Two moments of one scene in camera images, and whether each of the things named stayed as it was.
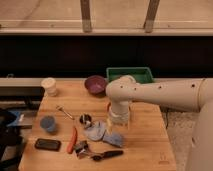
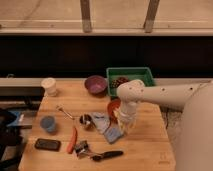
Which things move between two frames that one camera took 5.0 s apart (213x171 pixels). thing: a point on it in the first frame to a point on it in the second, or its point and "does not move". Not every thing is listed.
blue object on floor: [15, 121] does not move
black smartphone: [48, 144] does not move
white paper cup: [50, 85] does not move
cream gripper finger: [109, 126] to [121, 126]
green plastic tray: [140, 74] does not move
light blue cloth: [97, 130] to [101, 120]
